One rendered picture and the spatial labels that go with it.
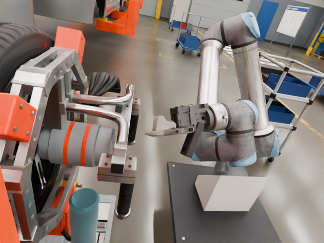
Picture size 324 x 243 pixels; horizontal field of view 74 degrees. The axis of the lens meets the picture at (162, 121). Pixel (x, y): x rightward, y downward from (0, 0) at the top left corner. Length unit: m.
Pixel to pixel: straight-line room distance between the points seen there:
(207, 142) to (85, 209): 0.45
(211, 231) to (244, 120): 0.74
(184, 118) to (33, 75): 0.40
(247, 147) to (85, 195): 0.54
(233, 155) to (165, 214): 0.99
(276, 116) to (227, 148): 1.59
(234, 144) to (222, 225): 0.70
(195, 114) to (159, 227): 1.05
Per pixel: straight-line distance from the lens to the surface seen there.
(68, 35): 0.78
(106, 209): 1.52
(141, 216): 1.61
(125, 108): 0.70
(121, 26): 4.27
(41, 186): 0.95
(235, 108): 0.72
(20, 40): 0.62
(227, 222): 1.38
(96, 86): 0.73
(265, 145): 1.23
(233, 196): 1.33
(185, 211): 1.32
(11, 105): 0.42
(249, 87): 1.11
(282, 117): 2.35
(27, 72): 0.54
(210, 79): 0.92
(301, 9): 10.47
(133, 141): 0.91
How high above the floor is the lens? 1.32
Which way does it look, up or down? 31 degrees down
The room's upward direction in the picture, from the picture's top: 13 degrees clockwise
